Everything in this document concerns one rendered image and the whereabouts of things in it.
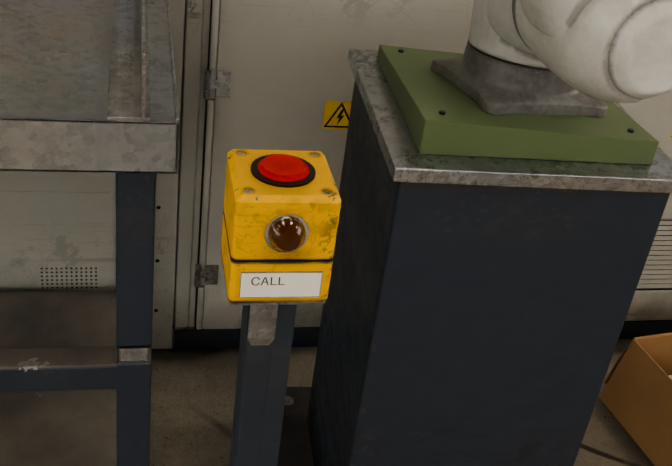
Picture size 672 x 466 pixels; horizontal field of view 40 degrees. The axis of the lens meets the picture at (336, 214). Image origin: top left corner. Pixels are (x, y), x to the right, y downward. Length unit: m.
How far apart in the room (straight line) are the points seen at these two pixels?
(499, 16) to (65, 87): 0.52
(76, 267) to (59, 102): 0.91
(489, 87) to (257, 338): 0.54
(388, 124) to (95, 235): 0.77
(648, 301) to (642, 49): 1.27
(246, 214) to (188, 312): 1.21
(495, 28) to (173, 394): 1.00
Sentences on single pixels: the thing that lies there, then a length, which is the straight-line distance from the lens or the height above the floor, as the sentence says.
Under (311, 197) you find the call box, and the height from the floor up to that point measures 0.90.
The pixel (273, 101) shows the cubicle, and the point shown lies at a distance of 1.62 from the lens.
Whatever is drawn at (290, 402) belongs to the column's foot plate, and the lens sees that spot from 1.80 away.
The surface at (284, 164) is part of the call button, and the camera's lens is 0.70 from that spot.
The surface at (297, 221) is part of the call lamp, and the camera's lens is 0.68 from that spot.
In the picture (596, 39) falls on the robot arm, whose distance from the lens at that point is 0.94.
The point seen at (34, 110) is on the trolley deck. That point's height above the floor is 0.85.
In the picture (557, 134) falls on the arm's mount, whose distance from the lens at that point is 1.14.
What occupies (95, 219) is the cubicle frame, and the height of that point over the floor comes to 0.31.
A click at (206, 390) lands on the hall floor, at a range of 1.84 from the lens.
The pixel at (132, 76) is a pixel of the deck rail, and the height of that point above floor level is 0.85.
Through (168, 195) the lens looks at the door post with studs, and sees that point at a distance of 1.72.
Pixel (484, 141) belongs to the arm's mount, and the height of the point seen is 0.77.
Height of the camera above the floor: 1.24
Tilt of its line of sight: 31 degrees down
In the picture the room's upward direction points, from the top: 8 degrees clockwise
